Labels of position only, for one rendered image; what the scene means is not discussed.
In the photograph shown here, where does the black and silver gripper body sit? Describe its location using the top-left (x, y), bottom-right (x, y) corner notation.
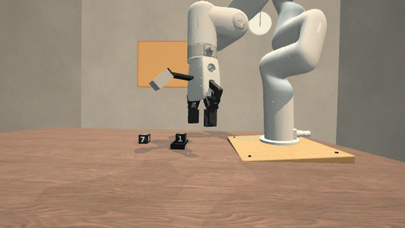
top-left (187, 55), bottom-right (220, 102)

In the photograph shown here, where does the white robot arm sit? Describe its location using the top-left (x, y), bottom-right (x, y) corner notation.
top-left (149, 0), bottom-right (327, 146)

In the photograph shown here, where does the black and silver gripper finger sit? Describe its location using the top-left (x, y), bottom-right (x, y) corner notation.
top-left (203, 80), bottom-right (223, 127)
top-left (187, 98), bottom-right (200, 124)

